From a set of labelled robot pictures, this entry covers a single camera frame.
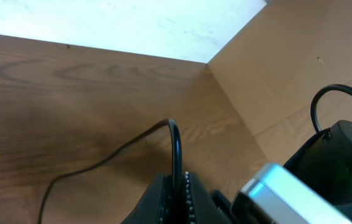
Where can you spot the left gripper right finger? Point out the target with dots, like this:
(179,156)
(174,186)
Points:
(200,208)

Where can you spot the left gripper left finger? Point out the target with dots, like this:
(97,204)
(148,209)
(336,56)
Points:
(154,206)

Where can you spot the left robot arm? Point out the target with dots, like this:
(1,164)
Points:
(313,186)

